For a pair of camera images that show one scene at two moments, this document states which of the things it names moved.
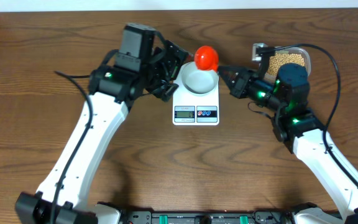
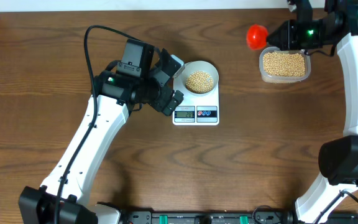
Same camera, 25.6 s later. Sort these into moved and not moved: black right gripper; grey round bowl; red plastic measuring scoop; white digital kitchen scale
Moved: red plastic measuring scoop; black right gripper
Not moved: white digital kitchen scale; grey round bowl
